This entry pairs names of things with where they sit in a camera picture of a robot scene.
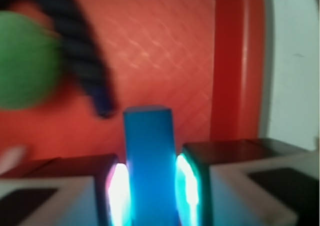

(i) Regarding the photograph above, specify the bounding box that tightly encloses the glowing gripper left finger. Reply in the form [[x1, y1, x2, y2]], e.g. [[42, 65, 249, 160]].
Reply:
[[0, 154, 132, 225]]

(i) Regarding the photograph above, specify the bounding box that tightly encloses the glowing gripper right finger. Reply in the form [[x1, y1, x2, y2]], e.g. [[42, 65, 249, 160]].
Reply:
[[175, 138, 320, 225]]

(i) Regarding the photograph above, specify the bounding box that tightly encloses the blue rectangular block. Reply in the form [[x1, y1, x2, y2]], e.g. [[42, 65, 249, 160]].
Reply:
[[123, 105, 179, 225]]

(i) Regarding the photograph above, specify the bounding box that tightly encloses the red plastic tray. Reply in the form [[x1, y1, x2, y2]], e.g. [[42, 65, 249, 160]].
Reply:
[[0, 0, 265, 159]]

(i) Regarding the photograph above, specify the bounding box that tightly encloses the green dimpled ball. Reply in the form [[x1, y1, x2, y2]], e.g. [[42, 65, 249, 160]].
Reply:
[[0, 11, 62, 110]]

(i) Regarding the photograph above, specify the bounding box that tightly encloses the dark blue braided rope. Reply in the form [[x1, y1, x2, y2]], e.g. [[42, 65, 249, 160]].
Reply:
[[14, 0, 118, 119]]

